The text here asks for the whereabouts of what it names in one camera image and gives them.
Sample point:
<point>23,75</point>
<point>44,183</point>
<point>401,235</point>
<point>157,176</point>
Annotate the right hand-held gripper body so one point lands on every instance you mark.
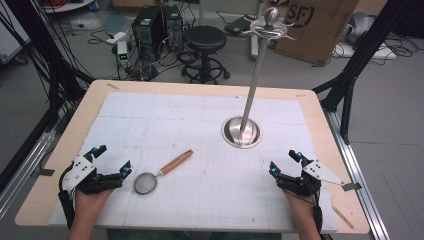
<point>305,181</point>

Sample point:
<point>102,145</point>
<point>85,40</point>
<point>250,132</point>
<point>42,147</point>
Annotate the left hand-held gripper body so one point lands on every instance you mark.
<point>87,178</point>

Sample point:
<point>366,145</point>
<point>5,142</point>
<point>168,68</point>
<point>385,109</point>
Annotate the steel utensil rack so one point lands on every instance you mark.
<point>248,100</point>

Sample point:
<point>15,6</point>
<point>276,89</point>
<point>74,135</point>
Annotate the person's right hand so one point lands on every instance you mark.
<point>300,204</point>

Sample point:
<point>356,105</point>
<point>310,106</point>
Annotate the person's left hand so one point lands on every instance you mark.
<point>90,203</point>

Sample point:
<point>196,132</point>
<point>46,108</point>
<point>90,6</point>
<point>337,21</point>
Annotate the black tape piece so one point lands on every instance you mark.
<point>46,172</point>

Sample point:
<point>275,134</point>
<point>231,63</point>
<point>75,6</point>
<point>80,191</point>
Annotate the thin wooden stick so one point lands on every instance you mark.
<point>343,217</point>

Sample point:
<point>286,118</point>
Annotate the white grid mat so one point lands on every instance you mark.
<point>200,186</point>

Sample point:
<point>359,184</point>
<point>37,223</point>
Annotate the small device with green display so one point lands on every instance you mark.
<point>122,53</point>

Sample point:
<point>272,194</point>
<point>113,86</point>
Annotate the white power strip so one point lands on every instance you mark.
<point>116,37</point>

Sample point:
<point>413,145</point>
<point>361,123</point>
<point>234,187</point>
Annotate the brown cardboard box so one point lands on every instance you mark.
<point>316,30</point>

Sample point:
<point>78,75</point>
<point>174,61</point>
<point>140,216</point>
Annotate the large black computer tower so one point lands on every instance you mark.
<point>148,31</point>

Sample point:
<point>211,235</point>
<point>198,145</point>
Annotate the black round stool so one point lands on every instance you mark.
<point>205,53</point>

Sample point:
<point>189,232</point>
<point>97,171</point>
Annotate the black flat device on floor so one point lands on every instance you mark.
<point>238,26</point>

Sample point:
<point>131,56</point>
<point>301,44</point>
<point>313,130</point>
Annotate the grey rounded object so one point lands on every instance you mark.
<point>361,26</point>

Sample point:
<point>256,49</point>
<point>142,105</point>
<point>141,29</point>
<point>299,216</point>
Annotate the slim black computer tower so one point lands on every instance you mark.
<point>173,28</point>

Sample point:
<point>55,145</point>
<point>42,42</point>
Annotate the aluminium rail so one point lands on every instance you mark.
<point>20,170</point>
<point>358,173</point>

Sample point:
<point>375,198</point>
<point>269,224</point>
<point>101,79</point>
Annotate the black metal frame stand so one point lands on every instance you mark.
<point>353,70</point>
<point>50,60</point>

